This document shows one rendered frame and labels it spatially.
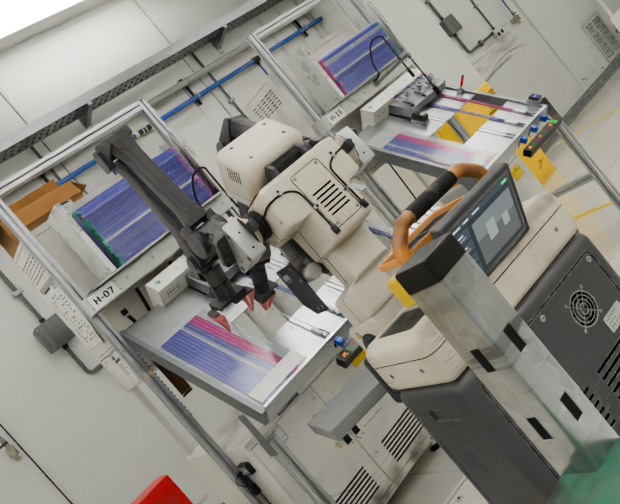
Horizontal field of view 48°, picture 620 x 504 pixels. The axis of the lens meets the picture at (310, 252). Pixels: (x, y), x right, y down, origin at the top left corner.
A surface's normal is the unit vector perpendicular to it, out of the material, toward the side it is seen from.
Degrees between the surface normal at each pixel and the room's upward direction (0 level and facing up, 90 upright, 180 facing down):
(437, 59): 90
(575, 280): 90
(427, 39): 90
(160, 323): 43
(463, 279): 90
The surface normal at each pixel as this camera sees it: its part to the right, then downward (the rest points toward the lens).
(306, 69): -0.61, 0.57
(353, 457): 0.47, -0.32
